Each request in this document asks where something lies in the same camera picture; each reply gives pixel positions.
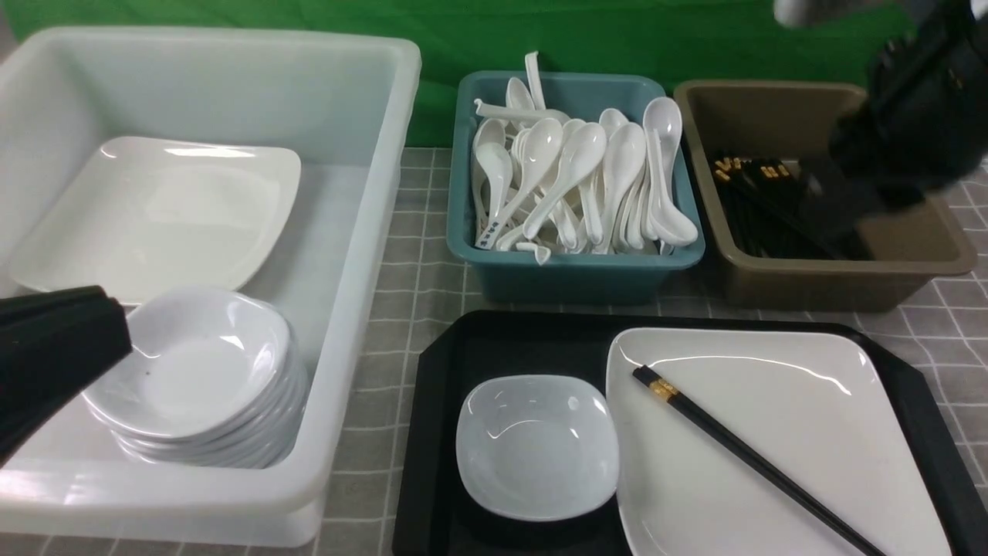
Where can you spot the grey checked tablecloth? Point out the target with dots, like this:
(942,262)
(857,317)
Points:
(940,330)

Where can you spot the pile of white soup spoons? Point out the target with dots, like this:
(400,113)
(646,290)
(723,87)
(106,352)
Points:
(604,186)

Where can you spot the white square plate in bin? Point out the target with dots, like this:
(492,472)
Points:
(146,215)

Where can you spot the white ceramic soup spoon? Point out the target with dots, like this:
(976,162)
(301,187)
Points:
(529,116)

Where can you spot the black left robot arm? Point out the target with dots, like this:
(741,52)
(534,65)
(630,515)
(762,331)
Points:
(53,346)

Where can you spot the small white bowl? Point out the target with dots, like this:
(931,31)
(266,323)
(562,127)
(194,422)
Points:
(537,448)

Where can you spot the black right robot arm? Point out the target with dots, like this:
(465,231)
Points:
(921,129)

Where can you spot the stack of white bowls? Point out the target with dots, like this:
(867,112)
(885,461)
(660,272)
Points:
(215,379)

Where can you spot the black chopsticks gold band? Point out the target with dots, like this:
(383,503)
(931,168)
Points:
(698,417)

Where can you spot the white square plate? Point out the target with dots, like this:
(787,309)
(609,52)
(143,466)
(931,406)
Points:
(146,215)
(812,404)

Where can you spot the brown plastic chopstick bin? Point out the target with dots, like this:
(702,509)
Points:
(788,120)

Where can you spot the green backdrop cloth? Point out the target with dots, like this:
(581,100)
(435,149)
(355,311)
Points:
(667,41)

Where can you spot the bundle of black chopsticks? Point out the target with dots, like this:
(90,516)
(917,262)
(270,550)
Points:
(760,197)

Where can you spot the black serving tray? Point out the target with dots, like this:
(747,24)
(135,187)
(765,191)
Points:
(436,517)

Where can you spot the large white plastic bin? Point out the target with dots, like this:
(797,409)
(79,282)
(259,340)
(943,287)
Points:
(343,104)

